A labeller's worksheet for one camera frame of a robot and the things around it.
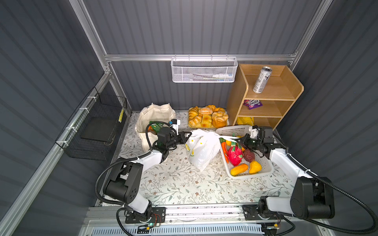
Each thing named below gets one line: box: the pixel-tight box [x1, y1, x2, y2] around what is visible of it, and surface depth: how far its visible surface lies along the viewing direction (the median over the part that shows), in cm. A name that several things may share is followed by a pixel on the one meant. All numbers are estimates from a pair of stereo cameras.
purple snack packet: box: [243, 99, 264, 111], surface depth 101 cm
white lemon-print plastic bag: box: [185, 128, 240, 173], surface depth 87 cm
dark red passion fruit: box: [243, 148, 256, 163], surface depth 91 cm
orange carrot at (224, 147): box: [221, 142, 229, 164], surface depth 95 cm
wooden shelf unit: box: [226, 63, 305, 130], surface depth 91 cm
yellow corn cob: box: [229, 163, 249, 177], surface depth 87 cm
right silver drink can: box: [252, 65, 273, 94], surface depth 81 cm
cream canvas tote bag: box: [134, 102, 176, 151], surface depth 93 cm
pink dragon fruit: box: [227, 145, 244, 167], surface depth 88 cm
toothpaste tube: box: [192, 73, 234, 80], surface depth 93 cm
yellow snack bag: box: [237, 116, 255, 126], surface depth 113 cm
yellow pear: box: [248, 159, 263, 175], surface depth 86 cm
